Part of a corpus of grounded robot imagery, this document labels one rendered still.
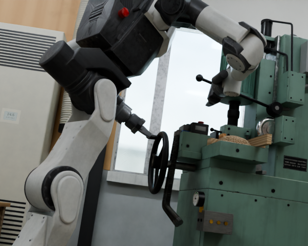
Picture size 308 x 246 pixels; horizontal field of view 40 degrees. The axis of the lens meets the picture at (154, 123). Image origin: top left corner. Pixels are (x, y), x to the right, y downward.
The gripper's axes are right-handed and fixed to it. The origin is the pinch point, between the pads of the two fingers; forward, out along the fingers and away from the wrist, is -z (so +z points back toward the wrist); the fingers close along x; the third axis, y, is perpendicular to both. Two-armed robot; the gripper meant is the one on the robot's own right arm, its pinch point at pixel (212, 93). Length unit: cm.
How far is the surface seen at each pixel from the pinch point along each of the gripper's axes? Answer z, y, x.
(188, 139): -6.7, -2.5, 22.3
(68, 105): -138, -64, -1
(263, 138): 21.8, 18.9, 18.0
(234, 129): -10.4, 18.0, 8.9
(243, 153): 16.4, 14.9, 25.2
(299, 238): 8, 52, 49
